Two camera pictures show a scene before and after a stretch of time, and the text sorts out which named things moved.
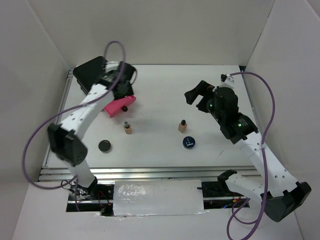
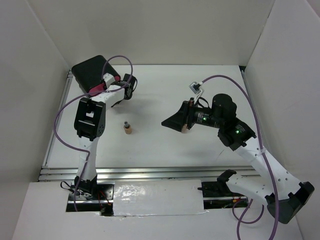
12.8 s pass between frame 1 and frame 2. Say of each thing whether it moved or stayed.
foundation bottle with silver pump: stayed
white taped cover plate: stayed
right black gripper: moved
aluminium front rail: stayed
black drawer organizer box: stayed
